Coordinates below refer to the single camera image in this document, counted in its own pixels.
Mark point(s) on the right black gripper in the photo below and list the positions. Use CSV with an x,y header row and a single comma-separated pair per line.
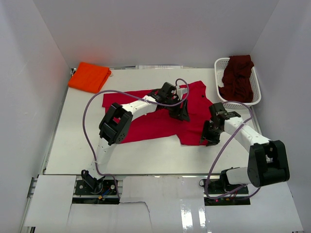
x,y
212,141

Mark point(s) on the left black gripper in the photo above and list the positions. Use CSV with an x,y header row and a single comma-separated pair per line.
x,y
178,114

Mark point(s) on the bright red t shirt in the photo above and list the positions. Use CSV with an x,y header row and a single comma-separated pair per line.
x,y
159,124

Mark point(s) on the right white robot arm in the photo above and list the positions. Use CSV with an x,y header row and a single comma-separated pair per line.
x,y
267,159

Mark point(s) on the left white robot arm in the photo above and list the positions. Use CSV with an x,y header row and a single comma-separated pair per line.
x,y
115,124

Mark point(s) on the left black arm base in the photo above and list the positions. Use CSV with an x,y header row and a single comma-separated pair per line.
x,y
104,193

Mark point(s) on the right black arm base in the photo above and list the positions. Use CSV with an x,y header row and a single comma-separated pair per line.
x,y
226,191

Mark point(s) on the dark maroon t shirt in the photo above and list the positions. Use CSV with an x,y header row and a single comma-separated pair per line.
x,y
236,79

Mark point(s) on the white printed label strip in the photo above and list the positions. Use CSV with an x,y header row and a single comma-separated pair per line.
x,y
158,67

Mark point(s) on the white plastic basket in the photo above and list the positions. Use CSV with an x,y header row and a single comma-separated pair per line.
x,y
219,68

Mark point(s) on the folded orange t shirt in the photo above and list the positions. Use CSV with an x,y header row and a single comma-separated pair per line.
x,y
89,77

